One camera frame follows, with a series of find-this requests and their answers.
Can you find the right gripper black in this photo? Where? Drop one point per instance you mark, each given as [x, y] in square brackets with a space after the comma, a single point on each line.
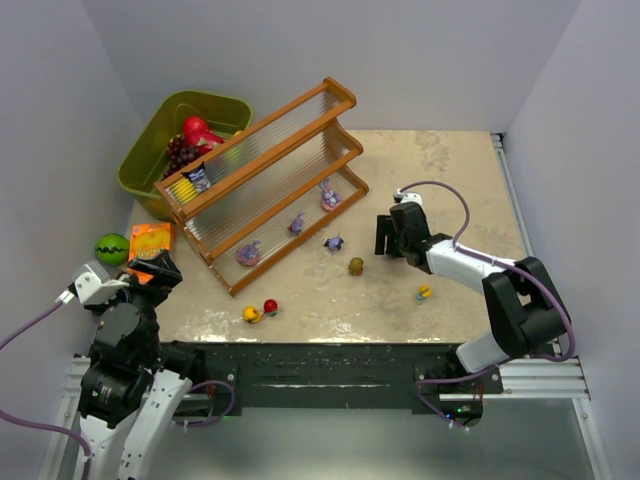
[395, 236]

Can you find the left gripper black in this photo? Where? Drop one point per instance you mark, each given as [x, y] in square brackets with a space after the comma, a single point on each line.
[151, 279]

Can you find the purple bunny pink base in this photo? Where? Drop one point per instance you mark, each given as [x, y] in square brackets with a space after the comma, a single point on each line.
[330, 199]

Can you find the purple figure pink donut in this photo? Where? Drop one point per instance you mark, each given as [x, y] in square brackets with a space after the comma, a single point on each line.
[249, 255]

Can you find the purple bunny red bow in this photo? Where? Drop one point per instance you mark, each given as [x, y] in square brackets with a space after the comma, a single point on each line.
[297, 224]

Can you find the black-headed purple striped figure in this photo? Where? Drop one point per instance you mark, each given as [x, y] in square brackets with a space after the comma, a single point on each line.
[199, 178]

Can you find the orange three-tier ribbed shelf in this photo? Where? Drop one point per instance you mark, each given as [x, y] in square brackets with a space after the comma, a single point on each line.
[283, 159]

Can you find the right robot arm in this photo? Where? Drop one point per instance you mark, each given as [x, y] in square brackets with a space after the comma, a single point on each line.
[524, 308]

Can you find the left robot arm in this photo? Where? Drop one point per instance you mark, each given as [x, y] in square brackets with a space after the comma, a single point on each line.
[133, 385]

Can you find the orange snack box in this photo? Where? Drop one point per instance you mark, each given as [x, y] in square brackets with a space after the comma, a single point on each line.
[150, 239]

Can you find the brown round toy figure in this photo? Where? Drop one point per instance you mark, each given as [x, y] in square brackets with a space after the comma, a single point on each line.
[356, 266]

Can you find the purple figure dark wings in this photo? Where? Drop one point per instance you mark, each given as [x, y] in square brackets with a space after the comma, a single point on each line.
[334, 243]

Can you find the green watermelon ball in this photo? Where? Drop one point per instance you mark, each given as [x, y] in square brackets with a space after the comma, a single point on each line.
[112, 249]

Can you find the yellow blue small duck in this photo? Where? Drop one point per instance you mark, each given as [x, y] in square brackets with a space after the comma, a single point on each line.
[423, 293]

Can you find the yellow plastic lemon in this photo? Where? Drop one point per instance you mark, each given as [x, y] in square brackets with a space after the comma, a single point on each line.
[183, 191]

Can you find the yellow duck toy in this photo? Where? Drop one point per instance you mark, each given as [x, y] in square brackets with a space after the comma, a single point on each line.
[252, 315]

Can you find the red heart toy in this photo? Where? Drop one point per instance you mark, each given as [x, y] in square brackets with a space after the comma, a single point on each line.
[270, 308]

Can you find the green plastic bin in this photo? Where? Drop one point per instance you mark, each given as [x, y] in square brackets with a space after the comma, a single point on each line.
[147, 161]

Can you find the dark purple grape bunch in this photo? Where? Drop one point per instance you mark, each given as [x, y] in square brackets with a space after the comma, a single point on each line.
[182, 150]

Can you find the green plastic lime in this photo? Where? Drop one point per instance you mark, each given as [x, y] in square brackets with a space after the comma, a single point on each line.
[232, 156]

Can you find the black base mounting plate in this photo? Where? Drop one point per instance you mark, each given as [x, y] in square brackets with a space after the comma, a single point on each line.
[420, 377]

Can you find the red dragon fruit toy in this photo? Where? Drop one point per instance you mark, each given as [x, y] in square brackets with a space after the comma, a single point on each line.
[202, 132]

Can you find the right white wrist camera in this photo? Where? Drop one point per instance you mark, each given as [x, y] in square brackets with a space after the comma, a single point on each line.
[406, 196]

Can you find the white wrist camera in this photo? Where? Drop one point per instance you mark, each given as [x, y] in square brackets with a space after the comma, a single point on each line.
[406, 196]
[92, 285]

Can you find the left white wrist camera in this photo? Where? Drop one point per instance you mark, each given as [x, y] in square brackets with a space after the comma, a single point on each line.
[92, 285]

